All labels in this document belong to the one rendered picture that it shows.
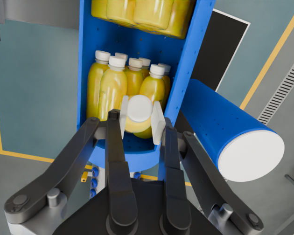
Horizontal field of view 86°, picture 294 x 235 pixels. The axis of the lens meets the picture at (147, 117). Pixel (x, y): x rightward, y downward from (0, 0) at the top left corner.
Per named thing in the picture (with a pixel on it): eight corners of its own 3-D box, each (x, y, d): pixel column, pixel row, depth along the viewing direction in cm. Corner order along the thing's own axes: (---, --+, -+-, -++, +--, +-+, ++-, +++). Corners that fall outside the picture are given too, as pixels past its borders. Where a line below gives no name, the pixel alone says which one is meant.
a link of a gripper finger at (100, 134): (115, 143, 16) (84, 139, 15) (119, 120, 20) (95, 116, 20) (117, 130, 15) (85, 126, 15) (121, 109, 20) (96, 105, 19)
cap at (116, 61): (116, 64, 41) (117, 57, 41) (127, 68, 40) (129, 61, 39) (105, 64, 38) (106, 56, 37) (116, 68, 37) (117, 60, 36)
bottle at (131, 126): (118, 133, 42) (115, 132, 24) (118, 107, 43) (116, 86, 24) (144, 133, 43) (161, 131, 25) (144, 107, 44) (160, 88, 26)
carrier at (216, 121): (181, 113, 154) (208, 99, 149) (226, 188, 76) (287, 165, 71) (169, 88, 142) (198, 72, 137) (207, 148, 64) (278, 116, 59)
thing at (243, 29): (137, 148, 189) (137, 156, 176) (185, 3, 127) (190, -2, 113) (177, 156, 198) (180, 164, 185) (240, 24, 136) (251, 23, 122)
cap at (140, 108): (126, 121, 24) (126, 120, 23) (126, 97, 25) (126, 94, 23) (150, 121, 25) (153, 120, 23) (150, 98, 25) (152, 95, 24)
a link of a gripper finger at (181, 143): (166, 137, 16) (194, 141, 16) (160, 115, 20) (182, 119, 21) (162, 149, 16) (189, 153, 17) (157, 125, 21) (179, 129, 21)
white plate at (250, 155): (228, 190, 75) (227, 188, 76) (288, 167, 70) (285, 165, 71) (210, 150, 63) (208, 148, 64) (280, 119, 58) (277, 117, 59)
